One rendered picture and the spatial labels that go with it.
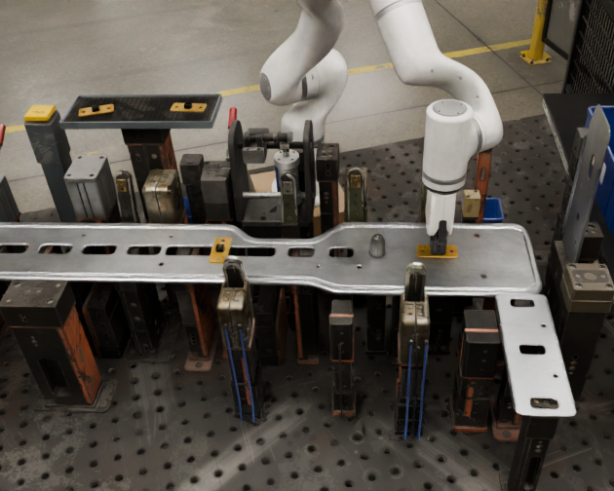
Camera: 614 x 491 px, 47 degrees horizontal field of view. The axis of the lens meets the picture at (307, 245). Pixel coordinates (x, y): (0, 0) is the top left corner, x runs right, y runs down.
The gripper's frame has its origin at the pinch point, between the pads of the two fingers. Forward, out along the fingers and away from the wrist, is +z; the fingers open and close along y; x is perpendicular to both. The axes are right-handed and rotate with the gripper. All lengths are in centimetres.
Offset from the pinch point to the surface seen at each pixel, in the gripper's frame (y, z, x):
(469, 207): -10.8, -1.2, 7.3
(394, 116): -233, 103, -3
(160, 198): -12, -3, -62
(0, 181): -18, -3, -102
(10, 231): -6, 3, -97
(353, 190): -14.5, -2.8, -18.1
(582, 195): 0.8, -12.9, 26.6
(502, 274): 6.3, 3.0, 12.7
